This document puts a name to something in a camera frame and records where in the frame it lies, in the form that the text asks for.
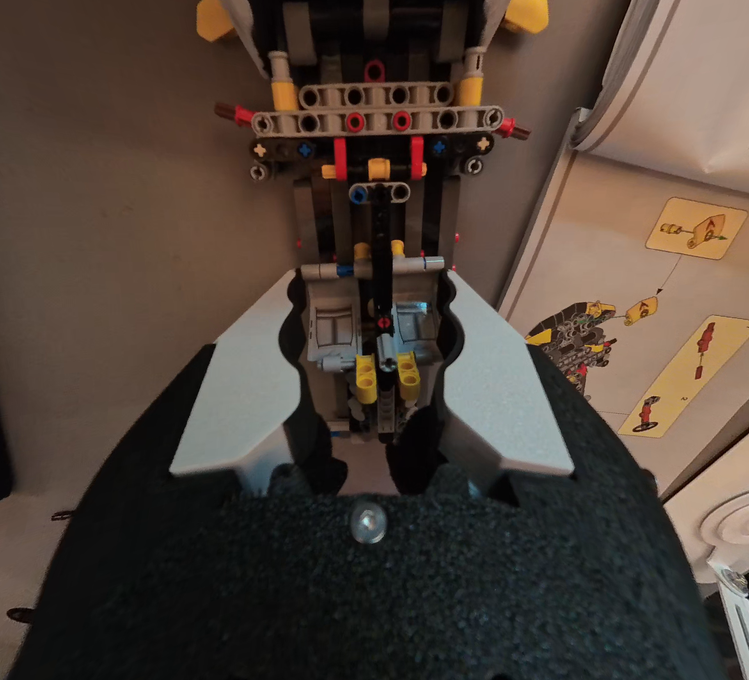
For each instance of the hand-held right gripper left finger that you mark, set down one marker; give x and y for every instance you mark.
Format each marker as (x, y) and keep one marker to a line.
(246, 399)

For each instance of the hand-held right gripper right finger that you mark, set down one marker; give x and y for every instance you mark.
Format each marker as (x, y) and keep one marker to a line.
(497, 399)

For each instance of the grey lego panel piece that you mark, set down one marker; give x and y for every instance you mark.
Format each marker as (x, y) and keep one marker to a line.
(330, 328)

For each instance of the lego car chassis model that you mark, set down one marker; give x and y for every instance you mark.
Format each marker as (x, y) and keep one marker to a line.
(374, 124)

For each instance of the open lego instruction booklet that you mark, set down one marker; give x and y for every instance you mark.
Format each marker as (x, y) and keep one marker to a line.
(643, 106)

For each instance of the white monitor stand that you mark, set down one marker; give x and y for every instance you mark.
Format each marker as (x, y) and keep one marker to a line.
(725, 522)

